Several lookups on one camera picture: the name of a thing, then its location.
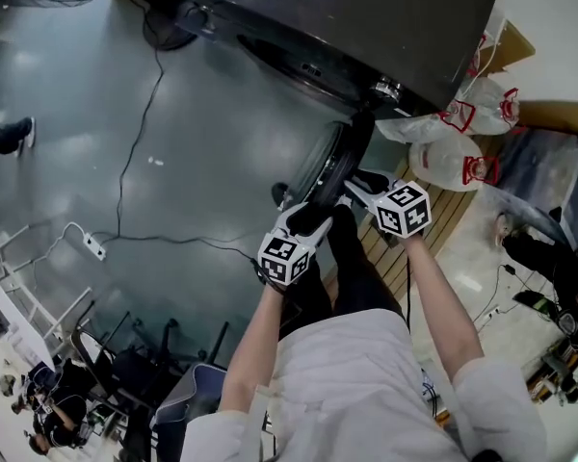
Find white plastic bag red print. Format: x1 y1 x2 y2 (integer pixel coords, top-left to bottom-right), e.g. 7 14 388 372
454 76 522 138
407 136 501 193
374 100 477 144
465 30 493 80

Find person's left shoe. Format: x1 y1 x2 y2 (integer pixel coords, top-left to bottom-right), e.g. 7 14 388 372
271 181 296 212

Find person's left forearm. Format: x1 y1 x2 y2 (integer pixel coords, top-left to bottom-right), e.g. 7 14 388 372
218 280 291 414

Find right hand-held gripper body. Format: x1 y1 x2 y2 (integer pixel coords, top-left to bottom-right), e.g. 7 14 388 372
372 180 433 239

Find flat brown cardboard sheet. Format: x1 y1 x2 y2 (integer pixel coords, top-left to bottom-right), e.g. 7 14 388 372
516 97 578 152

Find white metal table frame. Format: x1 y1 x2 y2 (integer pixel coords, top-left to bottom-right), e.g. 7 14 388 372
0 222 96 356

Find black floor power cable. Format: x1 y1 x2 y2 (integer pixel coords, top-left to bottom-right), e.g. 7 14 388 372
88 47 262 265

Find plastic wrapped dark bundle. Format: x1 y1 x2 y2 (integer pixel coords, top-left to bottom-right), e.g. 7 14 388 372
499 126 578 250

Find wooden slat pallet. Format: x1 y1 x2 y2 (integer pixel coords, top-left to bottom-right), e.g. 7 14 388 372
355 155 479 303

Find black stand fan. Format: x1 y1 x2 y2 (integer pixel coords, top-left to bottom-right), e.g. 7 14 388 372
0 0 199 53

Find person's black trousers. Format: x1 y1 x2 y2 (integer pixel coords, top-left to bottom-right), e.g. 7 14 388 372
277 203 407 342

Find open brown cardboard box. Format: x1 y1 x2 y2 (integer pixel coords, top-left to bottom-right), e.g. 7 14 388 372
480 15 537 75

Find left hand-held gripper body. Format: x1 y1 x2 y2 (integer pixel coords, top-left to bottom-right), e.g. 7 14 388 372
257 226 320 287

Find person's white shirt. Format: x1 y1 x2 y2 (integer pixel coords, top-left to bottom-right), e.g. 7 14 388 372
177 307 549 462

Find person's right forearm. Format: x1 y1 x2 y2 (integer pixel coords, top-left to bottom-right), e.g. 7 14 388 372
403 230 486 385

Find black washer door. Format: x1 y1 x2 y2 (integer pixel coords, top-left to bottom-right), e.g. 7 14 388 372
272 112 378 215

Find white power strip cable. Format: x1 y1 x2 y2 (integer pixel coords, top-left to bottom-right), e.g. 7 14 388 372
30 220 91 279

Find black office chair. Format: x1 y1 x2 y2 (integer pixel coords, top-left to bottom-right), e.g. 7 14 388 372
69 312 233 462

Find thin black cable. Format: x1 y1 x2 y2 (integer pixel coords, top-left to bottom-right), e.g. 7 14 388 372
475 261 517 327

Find black washing machine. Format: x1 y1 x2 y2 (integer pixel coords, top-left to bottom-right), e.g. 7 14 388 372
175 0 505 120

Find black pouch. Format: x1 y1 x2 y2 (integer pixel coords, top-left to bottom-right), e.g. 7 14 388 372
512 288 559 316

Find white power strip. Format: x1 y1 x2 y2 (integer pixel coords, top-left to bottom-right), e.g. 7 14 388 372
82 232 109 262

